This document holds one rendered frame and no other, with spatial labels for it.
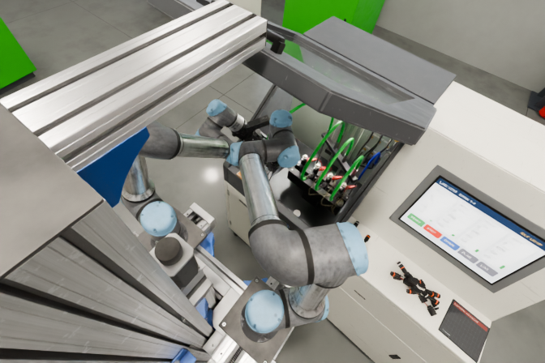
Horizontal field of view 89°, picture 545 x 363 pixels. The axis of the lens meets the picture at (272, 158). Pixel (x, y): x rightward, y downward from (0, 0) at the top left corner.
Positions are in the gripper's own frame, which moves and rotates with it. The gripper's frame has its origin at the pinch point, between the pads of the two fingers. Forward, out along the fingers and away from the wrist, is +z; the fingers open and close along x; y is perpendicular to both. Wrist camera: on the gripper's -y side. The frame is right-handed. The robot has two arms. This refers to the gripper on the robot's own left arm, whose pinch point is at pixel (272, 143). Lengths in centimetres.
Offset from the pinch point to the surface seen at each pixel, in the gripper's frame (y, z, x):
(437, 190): -42, 33, 47
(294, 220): 16.8, 27.5, 23.5
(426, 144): -50, 19, 37
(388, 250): -9, 56, 48
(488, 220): -48, 43, 62
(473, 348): -14, 73, 89
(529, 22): -268, 265, -180
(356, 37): -62, 8, -30
